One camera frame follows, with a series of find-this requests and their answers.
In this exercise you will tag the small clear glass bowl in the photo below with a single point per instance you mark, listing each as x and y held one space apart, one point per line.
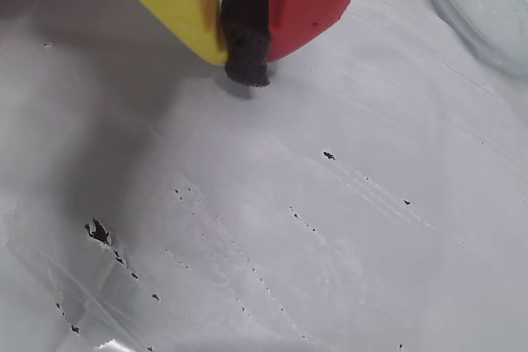
486 6

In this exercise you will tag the white tablecloth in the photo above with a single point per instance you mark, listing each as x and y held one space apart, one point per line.
288 203

